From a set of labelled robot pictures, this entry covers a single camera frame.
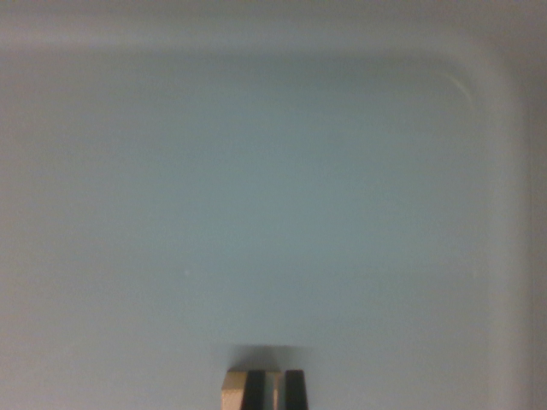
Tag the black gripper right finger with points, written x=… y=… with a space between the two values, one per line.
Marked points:
x=295 y=393

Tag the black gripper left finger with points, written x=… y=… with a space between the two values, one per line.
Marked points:
x=254 y=393

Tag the light wooden cube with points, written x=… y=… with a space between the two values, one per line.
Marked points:
x=233 y=388

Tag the pale blue plastic tray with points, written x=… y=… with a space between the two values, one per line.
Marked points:
x=265 y=192

